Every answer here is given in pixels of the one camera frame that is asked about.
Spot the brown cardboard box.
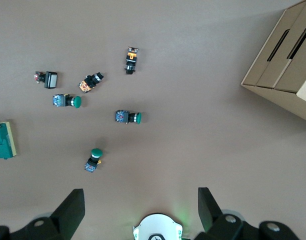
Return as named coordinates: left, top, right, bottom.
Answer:
left=240, top=0, right=306, bottom=125

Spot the green terminal block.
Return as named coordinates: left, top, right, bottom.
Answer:
left=0, top=120, right=18, bottom=160

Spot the green mushroom push button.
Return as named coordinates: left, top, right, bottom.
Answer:
left=84, top=148, right=104, bottom=174
left=52, top=93, right=83, bottom=109
left=115, top=109, right=143, bottom=125

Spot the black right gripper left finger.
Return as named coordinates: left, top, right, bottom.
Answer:
left=0, top=188, right=86, bottom=240

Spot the black square push button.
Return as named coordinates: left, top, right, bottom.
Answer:
left=34, top=70, right=59, bottom=89

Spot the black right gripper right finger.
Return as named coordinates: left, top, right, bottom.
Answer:
left=194, top=186, right=301, bottom=240

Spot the black selector switch orange block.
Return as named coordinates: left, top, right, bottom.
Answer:
left=124, top=46, right=140, bottom=76
left=77, top=72, right=105, bottom=94

